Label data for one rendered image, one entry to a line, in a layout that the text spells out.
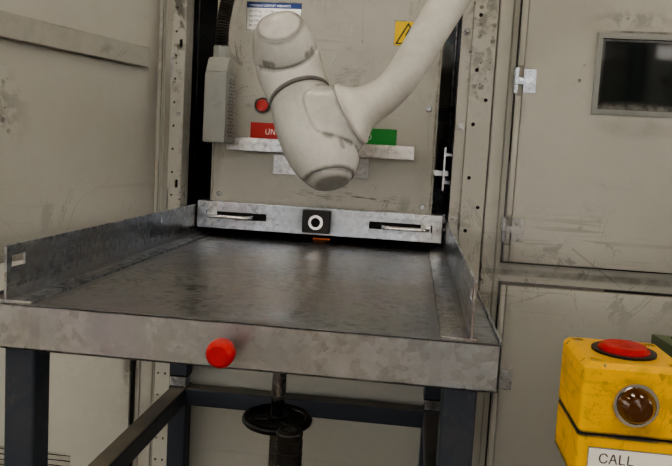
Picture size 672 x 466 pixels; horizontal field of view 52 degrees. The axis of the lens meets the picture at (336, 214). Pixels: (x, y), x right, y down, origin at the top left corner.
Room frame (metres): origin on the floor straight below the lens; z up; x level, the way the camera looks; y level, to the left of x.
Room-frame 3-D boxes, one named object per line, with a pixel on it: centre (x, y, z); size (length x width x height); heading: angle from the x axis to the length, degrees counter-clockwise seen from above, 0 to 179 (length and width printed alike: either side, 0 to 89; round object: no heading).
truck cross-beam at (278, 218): (1.51, 0.04, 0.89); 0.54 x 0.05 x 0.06; 84
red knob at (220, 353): (0.76, 0.12, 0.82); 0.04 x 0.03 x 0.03; 174
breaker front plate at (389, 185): (1.50, 0.04, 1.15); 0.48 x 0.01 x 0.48; 84
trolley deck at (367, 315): (1.12, 0.08, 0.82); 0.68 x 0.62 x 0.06; 174
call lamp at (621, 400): (0.50, -0.24, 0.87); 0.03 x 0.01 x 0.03; 84
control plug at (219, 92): (1.45, 0.25, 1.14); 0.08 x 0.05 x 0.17; 174
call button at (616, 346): (0.55, -0.24, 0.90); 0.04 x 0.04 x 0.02
